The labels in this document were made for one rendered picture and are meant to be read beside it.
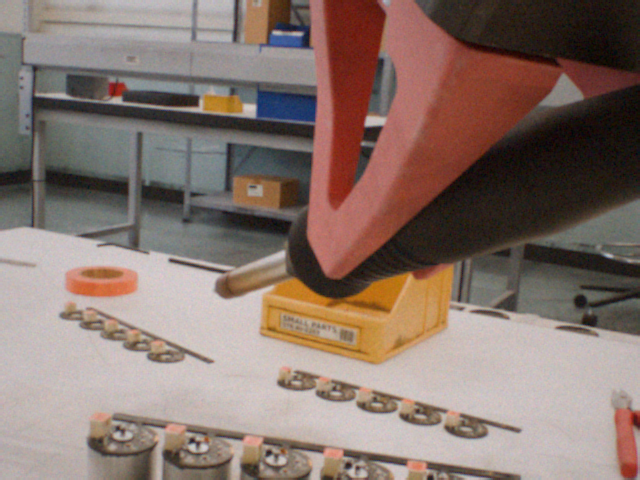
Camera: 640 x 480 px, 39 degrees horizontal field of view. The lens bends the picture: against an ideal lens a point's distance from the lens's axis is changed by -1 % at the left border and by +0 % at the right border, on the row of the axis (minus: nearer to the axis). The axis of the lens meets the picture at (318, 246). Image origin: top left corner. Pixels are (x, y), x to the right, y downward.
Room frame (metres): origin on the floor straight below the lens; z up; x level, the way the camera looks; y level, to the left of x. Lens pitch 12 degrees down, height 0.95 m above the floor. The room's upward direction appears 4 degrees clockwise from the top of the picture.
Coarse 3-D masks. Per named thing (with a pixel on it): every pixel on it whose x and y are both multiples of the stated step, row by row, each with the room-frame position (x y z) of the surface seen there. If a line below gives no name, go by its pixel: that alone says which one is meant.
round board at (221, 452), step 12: (216, 444) 0.30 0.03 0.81; (228, 444) 0.30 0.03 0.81; (168, 456) 0.28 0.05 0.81; (180, 456) 0.29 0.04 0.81; (192, 456) 0.29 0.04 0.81; (204, 456) 0.29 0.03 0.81; (216, 456) 0.29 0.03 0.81; (228, 456) 0.29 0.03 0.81; (192, 468) 0.28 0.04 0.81; (204, 468) 0.28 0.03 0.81
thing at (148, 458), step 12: (96, 456) 0.29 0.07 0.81; (108, 456) 0.29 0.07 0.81; (120, 456) 0.29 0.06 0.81; (132, 456) 0.29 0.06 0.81; (144, 456) 0.29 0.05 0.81; (156, 456) 0.30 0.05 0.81; (96, 468) 0.29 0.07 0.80; (108, 468) 0.29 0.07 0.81; (120, 468) 0.29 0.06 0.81; (132, 468) 0.29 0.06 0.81; (144, 468) 0.29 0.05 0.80; (156, 468) 0.30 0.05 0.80
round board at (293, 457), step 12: (264, 456) 0.29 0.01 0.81; (288, 456) 0.29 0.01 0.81; (300, 456) 0.29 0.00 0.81; (240, 468) 0.28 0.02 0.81; (252, 468) 0.28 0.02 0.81; (264, 468) 0.28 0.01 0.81; (276, 468) 0.28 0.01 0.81; (288, 468) 0.28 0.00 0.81; (300, 468) 0.28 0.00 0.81; (312, 468) 0.29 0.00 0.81
